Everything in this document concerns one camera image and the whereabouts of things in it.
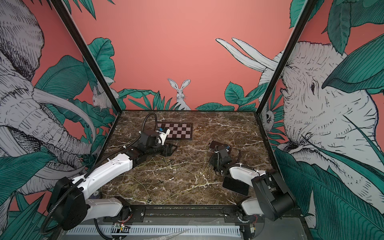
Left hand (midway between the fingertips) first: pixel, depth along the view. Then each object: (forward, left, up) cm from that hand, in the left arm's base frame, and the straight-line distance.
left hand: (174, 144), depth 81 cm
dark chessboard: (+20, 0, -14) cm, 24 cm away
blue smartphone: (+10, -25, -19) cm, 33 cm away
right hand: (-1, -20, -14) cm, 24 cm away
